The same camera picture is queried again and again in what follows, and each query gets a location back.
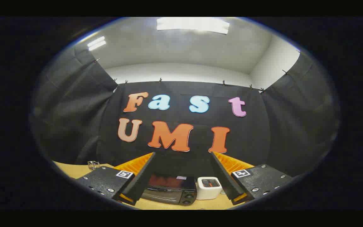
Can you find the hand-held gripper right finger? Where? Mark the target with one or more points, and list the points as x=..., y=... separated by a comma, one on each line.
x=227, y=181

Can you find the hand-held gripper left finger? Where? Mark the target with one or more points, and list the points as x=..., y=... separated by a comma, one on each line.
x=140, y=183

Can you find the black toaster oven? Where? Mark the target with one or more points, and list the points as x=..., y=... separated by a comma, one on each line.
x=169, y=189

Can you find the white bread toaster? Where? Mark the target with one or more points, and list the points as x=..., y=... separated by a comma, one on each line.
x=209, y=189

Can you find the black backdrop cloth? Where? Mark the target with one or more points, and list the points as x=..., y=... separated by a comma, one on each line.
x=257, y=138

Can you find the small ceiling light panel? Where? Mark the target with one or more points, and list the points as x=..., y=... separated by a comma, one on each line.
x=96, y=43

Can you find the large ceiling light panel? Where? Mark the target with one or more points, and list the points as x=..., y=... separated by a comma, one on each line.
x=192, y=25

